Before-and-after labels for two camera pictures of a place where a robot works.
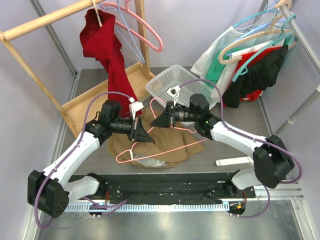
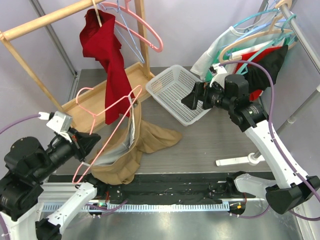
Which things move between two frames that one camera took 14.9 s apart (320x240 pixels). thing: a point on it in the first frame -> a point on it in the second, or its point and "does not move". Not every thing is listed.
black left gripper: (136, 130) -> (83, 143)
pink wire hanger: (147, 134) -> (83, 167)
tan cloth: (169, 145) -> (122, 148)
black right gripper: (165, 119) -> (201, 93)
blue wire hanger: (133, 49) does not move
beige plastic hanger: (97, 13) does not move
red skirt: (102, 44) does not move
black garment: (261, 74) does not move
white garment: (268, 32) does not move
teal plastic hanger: (244, 69) does not move
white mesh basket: (176, 75) does not move
